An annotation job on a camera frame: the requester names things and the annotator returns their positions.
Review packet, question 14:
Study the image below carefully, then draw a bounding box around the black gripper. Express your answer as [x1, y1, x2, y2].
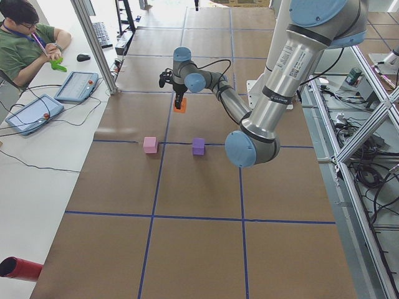
[173, 82, 187, 109]

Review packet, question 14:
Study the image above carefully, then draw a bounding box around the orange foam cube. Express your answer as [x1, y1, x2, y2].
[173, 98, 186, 113]

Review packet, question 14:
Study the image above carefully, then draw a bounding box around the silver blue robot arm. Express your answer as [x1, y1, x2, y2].
[171, 1, 369, 168]

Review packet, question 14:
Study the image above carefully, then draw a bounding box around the purple foam cube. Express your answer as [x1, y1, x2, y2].
[192, 138, 205, 156]

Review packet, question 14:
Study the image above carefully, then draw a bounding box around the pink foam cube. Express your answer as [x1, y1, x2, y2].
[143, 136, 158, 154]

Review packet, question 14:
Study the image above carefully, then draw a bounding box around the black keyboard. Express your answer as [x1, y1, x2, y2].
[92, 22, 113, 49]

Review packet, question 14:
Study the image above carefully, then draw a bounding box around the blue teach pendant far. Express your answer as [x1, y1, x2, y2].
[54, 71, 99, 103]

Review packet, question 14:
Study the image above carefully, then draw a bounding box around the blue teach pendant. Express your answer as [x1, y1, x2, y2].
[6, 94, 64, 135]
[54, 71, 99, 103]

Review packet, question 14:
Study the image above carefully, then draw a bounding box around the black computer mouse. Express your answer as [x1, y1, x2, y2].
[76, 54, 90, 62]

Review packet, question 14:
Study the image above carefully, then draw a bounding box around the green plastic object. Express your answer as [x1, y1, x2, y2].
[49, 57, 67, 72]

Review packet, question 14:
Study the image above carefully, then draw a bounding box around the blue teach pendant near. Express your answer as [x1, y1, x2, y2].
[6, 94, 64, 135]

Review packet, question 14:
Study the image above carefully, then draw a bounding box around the person in green shirt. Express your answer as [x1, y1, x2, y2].
[1, 1, 72, 88]

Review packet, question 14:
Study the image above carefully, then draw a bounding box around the red cylinder tube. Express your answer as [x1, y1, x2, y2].
[1, 257, 43, 282]

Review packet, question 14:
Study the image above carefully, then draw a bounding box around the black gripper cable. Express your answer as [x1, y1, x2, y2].
[196, 59, 232, 78]

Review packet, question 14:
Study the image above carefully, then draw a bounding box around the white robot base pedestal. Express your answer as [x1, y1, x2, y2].
[245, 79, 296, 110]

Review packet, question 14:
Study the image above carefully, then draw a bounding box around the grey aluminium frame post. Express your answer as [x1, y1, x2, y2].
[71, 0, 118, 95]

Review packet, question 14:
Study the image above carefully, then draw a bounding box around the aluminium frame rail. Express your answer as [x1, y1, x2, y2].
[307, 46, 399, 299]

